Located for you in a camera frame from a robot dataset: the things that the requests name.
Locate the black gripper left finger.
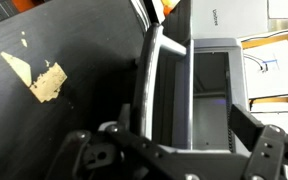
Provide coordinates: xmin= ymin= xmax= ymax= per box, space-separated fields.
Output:
xmin=45 ymin=103 xmax=198 ymax=180

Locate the white box with gray print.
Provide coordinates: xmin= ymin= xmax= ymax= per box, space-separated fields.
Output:
xmin=190 ymin=0 xmax=270 ymax=40

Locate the tan tape scrap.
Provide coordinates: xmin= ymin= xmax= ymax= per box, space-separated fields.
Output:
xmin=0 ymin=51 xmax=68 ymax=103

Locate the black clamp with orange handle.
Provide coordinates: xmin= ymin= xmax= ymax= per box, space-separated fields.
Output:
xmin=12 ymin=0 xmax=46 ymax=12

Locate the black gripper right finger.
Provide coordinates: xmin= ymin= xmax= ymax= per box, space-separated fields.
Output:
xmin=230 ymin=103 xmax=288 ymax=180

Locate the white sheet with blue mark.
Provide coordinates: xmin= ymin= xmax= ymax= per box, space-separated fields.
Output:
xmin=243 ymin=39 xmax=288 ymax=100

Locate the gray toaster oven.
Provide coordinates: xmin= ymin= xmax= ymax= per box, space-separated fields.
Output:
xmin=170 ymin=37 xmax=252 ymax=158

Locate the oven door with silver handle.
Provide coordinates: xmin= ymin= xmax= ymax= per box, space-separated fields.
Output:
xmin=130 ymin=22 xmax=196 ymax=151

